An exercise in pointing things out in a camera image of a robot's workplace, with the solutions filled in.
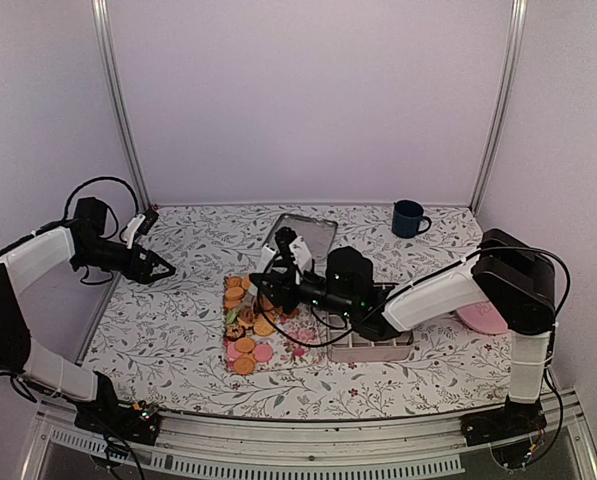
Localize left aluminium frame post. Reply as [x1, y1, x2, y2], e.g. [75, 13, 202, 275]
[91, 0, 151, 207]

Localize pink plate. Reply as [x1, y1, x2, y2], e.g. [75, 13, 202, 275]
[456, 301, 509, 335]

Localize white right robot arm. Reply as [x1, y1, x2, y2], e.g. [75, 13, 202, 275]
[249, 227, 564, 436]

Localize silver tin lid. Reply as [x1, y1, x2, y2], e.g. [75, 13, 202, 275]
[263, 213, 338, 265]

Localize green sandwich cookie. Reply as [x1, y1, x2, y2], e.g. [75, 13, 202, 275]
[225, 308, 239, 325]

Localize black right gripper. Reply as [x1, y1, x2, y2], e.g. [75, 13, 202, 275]
[247, 261, 356, 322]

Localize silver white tongs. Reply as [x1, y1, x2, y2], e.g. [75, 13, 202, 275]
[241, 244, 276, 315]

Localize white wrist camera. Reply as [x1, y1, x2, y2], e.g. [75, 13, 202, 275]
[274, 227, 313, 275]
[120, 208, 159, 249]

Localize front aluminium rail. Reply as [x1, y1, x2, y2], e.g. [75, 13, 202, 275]
[21, 391, 597, 479]

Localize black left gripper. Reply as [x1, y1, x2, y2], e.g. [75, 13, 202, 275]
[75, 237, 176, 283]

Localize pink sandwich cookie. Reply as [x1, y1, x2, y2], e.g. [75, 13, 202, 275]
[251, 343, 274, 363]

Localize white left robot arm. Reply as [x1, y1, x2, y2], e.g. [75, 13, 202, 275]
[0, 196, 176, 434]

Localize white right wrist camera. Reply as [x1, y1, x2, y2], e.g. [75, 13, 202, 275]
[274, 227, 313, 275]

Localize right aluminium frame post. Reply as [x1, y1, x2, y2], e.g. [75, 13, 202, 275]
[469, 0, 528, 216]

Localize floral rectangular tray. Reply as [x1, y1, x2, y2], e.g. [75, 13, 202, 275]
[221, 272, 327, 374]

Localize pink divided cookie tin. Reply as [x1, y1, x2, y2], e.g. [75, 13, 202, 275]
[317, 313, 414, 363]

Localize aluminium frame post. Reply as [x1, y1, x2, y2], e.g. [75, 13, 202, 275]
[469, 0, 528, 216]
[91, 0, 151, 207]

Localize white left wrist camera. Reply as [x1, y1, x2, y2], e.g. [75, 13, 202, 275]
[120, 208, 159, 249]

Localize dark blue mug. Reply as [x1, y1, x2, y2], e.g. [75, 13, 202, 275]
[391, 200, 432, 239]

